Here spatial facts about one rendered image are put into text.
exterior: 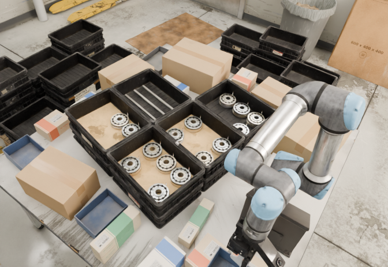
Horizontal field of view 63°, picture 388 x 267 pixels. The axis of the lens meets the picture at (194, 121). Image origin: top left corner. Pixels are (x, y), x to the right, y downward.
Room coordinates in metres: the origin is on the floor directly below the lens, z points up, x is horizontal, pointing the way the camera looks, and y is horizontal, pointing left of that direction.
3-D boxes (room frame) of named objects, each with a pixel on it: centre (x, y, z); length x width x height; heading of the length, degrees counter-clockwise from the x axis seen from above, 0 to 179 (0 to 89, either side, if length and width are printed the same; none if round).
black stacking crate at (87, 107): (1.18, 0.47, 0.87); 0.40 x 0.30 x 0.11; 48
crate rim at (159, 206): (0.91, 0.17, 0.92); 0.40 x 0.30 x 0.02; 48
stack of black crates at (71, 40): (2.53, 1.14, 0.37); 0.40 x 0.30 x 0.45; 149
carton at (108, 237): (0.62, 0.30, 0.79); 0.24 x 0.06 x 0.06; 146
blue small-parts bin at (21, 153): (1.03, 0.90, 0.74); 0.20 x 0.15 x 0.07; 55
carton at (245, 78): (1.74, -0.32, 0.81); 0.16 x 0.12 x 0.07; 151
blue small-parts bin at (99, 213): (0.72, 0.40, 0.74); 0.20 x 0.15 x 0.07; 145
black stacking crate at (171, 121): (1.13, -0.03, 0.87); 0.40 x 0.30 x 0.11; 48
